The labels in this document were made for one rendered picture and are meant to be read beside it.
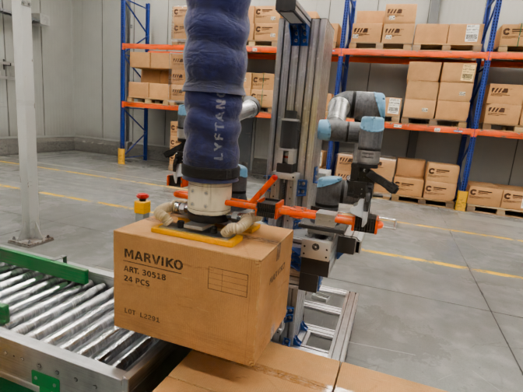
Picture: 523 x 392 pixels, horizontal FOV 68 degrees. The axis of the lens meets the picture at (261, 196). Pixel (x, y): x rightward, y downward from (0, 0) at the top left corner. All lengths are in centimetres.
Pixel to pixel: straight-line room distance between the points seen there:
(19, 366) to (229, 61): 143
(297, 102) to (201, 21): 84
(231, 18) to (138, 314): 113
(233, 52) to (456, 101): 740
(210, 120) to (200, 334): 77
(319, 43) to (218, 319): 140
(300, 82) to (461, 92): 667
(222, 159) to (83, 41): 1223
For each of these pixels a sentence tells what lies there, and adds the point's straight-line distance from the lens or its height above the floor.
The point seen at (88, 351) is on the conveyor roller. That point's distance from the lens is 184.
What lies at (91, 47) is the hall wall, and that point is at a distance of 1330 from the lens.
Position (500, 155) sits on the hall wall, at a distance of 1004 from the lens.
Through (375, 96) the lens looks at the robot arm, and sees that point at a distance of 178.
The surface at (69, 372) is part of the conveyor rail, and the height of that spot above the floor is 55.
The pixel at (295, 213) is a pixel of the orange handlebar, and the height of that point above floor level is 120.
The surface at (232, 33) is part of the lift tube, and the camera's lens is 141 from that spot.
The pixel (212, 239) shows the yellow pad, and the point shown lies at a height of 109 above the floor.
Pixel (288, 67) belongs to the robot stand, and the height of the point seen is 179.
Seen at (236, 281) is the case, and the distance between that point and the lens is 135.
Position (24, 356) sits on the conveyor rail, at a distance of 188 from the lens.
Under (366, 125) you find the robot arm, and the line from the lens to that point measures 131.
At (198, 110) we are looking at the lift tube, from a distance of 141.
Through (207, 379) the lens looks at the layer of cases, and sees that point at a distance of 163.
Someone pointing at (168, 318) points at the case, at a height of 77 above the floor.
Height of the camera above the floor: 154
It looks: 12 degrees down
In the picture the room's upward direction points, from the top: 5 degrees clockwise
